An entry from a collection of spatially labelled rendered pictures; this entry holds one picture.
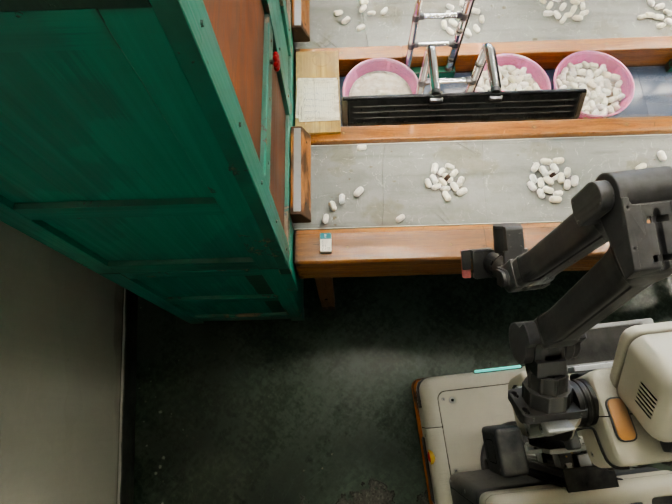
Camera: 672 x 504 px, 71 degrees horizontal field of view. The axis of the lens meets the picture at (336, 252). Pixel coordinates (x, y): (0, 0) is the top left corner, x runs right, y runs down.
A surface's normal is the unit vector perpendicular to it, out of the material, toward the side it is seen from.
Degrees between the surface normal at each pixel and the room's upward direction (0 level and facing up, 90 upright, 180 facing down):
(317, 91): 0
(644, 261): 13
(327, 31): 0
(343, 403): 0
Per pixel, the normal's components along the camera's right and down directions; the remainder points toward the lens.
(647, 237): 0.00, -0.10
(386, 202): -0.02, -0.32
